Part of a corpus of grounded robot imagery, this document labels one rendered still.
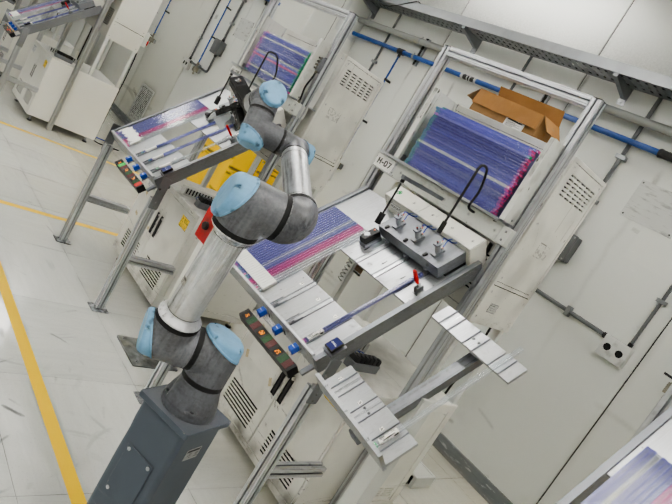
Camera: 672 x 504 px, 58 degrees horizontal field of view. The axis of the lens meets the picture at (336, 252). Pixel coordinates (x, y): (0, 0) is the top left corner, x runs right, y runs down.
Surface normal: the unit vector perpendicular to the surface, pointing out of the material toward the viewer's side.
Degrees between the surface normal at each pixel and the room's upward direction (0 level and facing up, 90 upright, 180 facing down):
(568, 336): 90
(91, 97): 90
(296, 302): 45
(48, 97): 90
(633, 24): 90
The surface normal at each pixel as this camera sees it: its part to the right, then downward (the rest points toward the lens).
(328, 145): 0.55, 0.47
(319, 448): -0.66, -0.25
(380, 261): -0.11, -0.77
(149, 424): -0.44, -0.07
